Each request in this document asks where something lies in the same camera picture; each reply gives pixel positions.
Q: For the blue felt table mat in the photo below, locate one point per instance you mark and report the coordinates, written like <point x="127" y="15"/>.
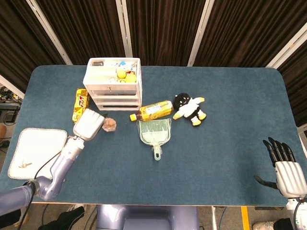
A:
<point x="216" y="143"/>

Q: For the yellow snack package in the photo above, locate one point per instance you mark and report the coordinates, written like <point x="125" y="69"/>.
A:
<point x="80" y="103"/>

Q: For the white table leg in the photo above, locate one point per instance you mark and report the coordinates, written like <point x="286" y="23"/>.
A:
<point x="214" y="218"/>

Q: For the left grey-purple robot arm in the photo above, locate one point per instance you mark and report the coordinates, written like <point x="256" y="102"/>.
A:
<point x="57" y="167"/>

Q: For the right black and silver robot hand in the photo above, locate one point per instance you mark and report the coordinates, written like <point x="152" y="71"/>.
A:
<point x="290" y="177"/>

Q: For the white cloth towel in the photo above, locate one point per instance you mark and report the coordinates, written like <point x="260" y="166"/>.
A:
<point x="36" y="148"/>

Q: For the black fabric on floor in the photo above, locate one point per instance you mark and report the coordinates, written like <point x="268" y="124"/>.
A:
<point x="64" y="219"/>

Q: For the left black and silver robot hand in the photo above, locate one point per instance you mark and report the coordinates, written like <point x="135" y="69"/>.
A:
<point x="87" y="124"/>

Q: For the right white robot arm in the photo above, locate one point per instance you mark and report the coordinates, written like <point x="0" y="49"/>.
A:
<point x="299" y="213"/>

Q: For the white plastic drawer organizer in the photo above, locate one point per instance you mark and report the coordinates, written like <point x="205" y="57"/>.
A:
<point x="115" y="93"/>

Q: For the white sneaker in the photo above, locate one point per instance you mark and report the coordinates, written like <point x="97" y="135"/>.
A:
<point x="263" y="225"/>

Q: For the black and white plush doll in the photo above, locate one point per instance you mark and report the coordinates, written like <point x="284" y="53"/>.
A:
<point x="189" y="109"/>

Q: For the large yellow ball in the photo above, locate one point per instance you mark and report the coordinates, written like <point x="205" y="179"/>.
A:
<point x="131" y="77"/>

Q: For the grey-purple robot base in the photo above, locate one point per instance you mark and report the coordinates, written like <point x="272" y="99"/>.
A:
<point x="146" y="216"/>

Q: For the white frame post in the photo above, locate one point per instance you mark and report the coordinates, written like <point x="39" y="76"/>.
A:
<point x="124" y="28"/>
<point x="10" y="83"/>
<point x="200" y="36"/>
<point x="287" y="45"/>
<point x="49" y="33"/>

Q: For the yellow label tea bottle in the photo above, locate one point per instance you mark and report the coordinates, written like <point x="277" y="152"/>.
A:
<point x="156" y="110"/>

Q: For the small yellow ball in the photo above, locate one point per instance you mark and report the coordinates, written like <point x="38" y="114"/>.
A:
<point x="121" y="74"/>

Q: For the black pleated curtain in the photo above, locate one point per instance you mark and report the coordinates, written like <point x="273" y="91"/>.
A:
<point x="163" y="28"/>

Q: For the clear green plastic dustpan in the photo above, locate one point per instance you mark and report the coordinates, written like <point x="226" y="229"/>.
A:
<point x="156" y="131"/>

